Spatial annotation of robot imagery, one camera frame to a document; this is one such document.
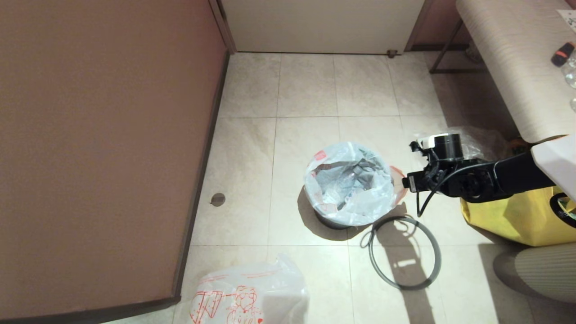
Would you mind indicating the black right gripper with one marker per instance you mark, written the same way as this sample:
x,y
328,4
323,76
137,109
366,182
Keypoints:
x,y
427,182

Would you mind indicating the black round trash bin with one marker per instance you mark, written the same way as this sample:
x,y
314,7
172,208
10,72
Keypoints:
x,y
342,222

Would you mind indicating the white plastic bag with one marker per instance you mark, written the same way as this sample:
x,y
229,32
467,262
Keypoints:
x,y
333,202

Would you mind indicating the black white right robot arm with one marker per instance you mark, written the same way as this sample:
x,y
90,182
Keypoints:
x,y
517,175

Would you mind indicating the clear crumpled plastic bag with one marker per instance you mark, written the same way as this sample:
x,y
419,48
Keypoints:
x,y
481,144

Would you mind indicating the yellow fabric bag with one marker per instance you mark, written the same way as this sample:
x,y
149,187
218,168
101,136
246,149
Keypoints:
x,y
508,220

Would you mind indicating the new white red-printed bag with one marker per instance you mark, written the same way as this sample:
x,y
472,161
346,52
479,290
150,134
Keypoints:
x,y
270,288

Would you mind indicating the small metal door stopper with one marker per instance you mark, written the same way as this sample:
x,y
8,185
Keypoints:
x,y
391,54

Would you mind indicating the beige ribbed round ottoman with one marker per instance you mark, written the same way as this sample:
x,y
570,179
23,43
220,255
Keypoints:
x,y
540,274

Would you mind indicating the clear drinking glass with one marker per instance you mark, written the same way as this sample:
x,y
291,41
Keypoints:
x,y
573,105

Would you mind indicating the clear plastic bottle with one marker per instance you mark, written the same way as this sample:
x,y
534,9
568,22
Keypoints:
x,y
571,74

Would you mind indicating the black orange marker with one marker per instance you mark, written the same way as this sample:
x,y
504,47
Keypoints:
x,y
562,53

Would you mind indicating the white door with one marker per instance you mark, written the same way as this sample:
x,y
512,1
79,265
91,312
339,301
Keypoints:
x,y
324,22

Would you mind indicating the round metal floor door stop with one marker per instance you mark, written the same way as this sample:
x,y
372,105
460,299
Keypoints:
x,y
218,199

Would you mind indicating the white printed paper sheet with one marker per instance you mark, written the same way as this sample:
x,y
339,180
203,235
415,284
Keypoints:
x,y
569,18

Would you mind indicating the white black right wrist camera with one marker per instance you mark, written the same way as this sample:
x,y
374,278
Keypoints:
x,y
447,146

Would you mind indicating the dark metal table leg frame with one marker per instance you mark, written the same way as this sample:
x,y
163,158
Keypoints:
x,y
454,70

